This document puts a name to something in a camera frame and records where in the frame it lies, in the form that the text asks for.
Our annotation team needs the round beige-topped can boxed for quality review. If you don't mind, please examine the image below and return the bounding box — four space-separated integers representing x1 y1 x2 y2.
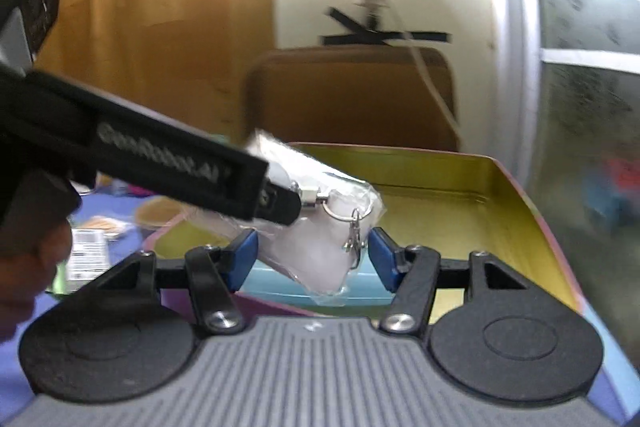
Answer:
134 199 187 229

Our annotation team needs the brown wooden panel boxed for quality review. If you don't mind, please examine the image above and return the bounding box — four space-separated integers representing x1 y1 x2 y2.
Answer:
32 0 277 144

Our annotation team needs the white plush keychain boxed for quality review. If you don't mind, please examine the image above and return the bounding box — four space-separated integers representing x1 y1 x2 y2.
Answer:
245 129 387 308

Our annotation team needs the frosted glass cabinet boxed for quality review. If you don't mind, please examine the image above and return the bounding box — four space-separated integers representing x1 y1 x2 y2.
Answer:
526 0 640 360

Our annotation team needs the pink tin box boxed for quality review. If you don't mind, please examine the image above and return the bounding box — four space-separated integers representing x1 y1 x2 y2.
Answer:
150 142 633 425

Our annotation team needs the light blue pack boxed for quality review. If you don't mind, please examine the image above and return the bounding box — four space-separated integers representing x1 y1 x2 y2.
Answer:
247 257 396 308

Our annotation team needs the cotton swab pack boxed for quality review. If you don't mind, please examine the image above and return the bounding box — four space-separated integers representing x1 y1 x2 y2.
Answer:
66 214 131 284

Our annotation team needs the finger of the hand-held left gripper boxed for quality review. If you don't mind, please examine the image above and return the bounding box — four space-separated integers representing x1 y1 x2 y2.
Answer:
256 178 304 226

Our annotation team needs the brown chair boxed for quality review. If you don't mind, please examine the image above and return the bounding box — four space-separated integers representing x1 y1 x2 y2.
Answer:
242 46 462 154

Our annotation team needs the person's left hand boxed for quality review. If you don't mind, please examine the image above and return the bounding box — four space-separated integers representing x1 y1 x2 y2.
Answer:
0 221 74 340

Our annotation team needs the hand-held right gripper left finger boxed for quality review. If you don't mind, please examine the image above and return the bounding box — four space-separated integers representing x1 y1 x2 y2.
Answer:
95 229 261 336

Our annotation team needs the blue patterned tablecloth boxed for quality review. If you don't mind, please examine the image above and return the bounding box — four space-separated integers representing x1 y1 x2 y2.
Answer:
0 179 187 414

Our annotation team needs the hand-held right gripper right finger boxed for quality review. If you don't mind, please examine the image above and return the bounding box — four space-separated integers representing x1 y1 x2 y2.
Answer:
369 227 538 336

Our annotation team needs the white cable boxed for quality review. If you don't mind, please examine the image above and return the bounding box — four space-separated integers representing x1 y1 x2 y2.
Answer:
387 0 462 138

